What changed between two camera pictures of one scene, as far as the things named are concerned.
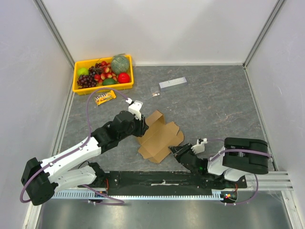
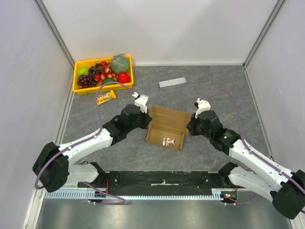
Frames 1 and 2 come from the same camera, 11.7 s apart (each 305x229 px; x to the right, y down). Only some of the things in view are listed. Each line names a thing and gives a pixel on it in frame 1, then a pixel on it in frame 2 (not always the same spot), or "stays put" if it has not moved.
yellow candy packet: x=104 y=98 stays put
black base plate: x=161 y=183 stays put
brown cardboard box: x=160 y=136 → x=167 y=128
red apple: x=123 y=78 stays put
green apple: x=83 y=71 stays put
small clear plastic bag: x=155 y=91 → x=168 y=141
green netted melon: x=120 y=64 stays put
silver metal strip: x=172 y=84 stays put
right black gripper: x=182 y=152 → x=191 y=126
